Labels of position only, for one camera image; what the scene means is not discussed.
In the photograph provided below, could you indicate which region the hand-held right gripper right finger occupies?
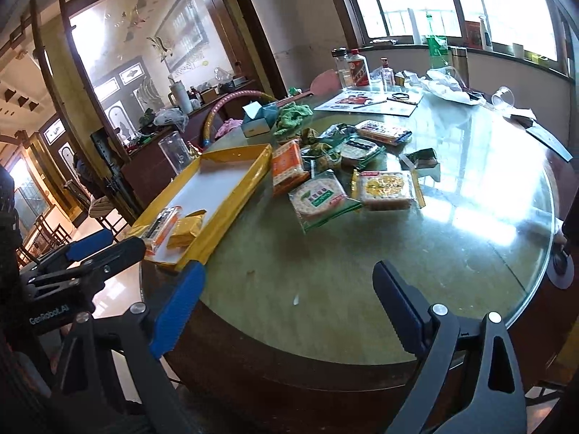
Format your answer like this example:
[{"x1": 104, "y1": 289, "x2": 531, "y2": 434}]
[{"x1": 372, "y1": 260, "x2": 529, "y2": 434}]

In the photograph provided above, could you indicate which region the tipped clear glass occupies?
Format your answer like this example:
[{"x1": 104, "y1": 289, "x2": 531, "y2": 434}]
[{"x1": 491, "y1": 86, "x2": 516, "y2": 109}]

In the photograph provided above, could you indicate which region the white plastic bag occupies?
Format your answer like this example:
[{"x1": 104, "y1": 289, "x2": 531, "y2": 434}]
[{"x1": 402, "y1": 69, "x2": 487, "y2": 106}]

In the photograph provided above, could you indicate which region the pink cloth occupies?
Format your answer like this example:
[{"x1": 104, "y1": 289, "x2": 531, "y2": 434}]
[{"x1": 215, "y1": 118, "x2": 242, "y2": 139}]

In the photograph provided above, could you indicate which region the orange cracker packet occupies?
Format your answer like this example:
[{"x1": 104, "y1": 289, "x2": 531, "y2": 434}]
[{"x1": 270, "y1": 139, "x2": 312, "y2": 197}]

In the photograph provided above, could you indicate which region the steel thermos cup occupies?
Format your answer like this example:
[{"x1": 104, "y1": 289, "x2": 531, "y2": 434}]
[{"x1": 450, "y1": 46, "x2": 470, "y2": 86}]

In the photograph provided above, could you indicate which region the green landscape snack packet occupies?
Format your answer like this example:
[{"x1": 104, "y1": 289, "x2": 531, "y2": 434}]
[
  {"x1": 319, "y1": 124, "x2": 348, "y2": 144},
  {"x1": 398, "y1": 148, "x2": 441, "y2": 182}
]

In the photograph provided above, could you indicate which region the round cracker packet green label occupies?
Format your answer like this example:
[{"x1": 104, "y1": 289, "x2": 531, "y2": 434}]
[{"x1": 288, "y1": 169, "x2": 363, "y2": 235}]

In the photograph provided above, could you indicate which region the white liquor bottle red label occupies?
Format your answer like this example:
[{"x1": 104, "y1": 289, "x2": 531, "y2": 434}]
[{"x1": 347, "y1": 48, "x2": 372, "y2": 88}]

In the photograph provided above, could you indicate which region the glass jar black lid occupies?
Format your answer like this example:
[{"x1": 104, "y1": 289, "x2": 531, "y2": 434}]
[{"x1": 332, "y1": 48, "x2": 354, "y2": 89}]

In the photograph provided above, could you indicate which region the orange white snack packet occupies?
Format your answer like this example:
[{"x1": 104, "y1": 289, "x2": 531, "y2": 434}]
[{"x1": 142, "y1": 207, "x2": 182, "y2": 254}]

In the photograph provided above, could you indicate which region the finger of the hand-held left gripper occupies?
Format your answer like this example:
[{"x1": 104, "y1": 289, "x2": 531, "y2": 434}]
[
  {"x1": 20, "y1": 236, "x2": 146, "y2": 290},
  {"x1": 36, "y1": 229, "x2": 114, "y2": 274}
]

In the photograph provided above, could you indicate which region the white bottle on windowsill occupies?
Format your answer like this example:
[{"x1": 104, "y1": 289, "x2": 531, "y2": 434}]
[{"x1": 478, "y1": 14, "x2": 494, "y2": 51}]

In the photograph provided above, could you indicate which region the wooden chair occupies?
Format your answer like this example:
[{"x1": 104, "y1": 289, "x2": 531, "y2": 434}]
[{"x1": 68, "y1": 181, "x2": 130, "y2": 236}]

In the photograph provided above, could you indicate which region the long orange snack bar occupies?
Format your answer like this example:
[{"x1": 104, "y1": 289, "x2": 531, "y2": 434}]
[{"x1": 355, "y1": 120, "x2": 413, "y2": 146}]

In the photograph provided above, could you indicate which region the teal tissue box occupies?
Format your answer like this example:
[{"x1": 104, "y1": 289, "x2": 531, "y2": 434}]
[{"x1": 241, "y1": 102, "x2": 280, "y2": 139}]

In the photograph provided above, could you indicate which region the dark booklet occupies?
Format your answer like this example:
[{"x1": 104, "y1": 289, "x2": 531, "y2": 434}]
[{"x1": 511, "y1": 108, "x2": 573, "y2": 161}]

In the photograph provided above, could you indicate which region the printed paper sheet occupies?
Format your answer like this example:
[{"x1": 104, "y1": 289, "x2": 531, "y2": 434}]
[{"x1": 313, "y1": 88, "x2": 425, "y2": 118}]

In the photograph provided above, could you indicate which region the wooden sideboard cabinet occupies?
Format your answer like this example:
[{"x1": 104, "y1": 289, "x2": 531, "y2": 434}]
[{"x1": 120, "y1": 79, "x2": 272, "y2": 195}]

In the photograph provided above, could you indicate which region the green plastic bottle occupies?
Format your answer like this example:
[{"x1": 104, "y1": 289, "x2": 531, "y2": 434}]
[{"x1": 425, "y1": 11, "x2": 451, "y2": 73}]

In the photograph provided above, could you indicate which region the pink hand fan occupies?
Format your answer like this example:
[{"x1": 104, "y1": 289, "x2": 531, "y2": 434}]
[{"x1": 276, "y1": 69, "x2": 341, "y2": 109}]

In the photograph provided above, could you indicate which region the yellow snack packet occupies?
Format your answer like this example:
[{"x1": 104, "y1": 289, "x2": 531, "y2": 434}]
[{"x1": 166, "y1": 210, "x2": 206, "y2": 249}]

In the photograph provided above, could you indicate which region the green cloth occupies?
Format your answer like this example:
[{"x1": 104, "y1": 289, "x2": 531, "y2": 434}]
[{"x1": 272, "y1": 102, "x2": 314, "y2": 139}]

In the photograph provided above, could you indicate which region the large cracker packet green trim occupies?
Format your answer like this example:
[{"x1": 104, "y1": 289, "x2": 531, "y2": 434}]
[{"x1": 338, "y1": 137, "x2": 385, "y2": 166}]

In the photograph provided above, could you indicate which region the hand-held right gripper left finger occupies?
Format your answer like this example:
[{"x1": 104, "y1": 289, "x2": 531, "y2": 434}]
[{"x1": 50, "y1": 260, "x2": 207, "y2": 434}]

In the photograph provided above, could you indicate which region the white thermos jug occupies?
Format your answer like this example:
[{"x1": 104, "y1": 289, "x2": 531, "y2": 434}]
[{"x1": 168, "y1": 82, "x2": 193, "y2": 115}]

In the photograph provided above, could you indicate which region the yellow cardboard tray box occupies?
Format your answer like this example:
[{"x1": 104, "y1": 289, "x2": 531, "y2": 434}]
[{"x1": 118, "y1": 144, "x2": 273, "y2": 272}]

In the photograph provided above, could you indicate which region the square yellow cracker packet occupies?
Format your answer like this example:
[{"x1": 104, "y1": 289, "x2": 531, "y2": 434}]
[{"x1": 350, "y1": 170, "x2": 426, "y2": 211}]

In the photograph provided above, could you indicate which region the small glass bottle red cap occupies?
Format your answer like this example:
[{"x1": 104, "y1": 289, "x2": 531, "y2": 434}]
[{"x1": 379, "y1": 58, "x2": 395, "y2": 91}]

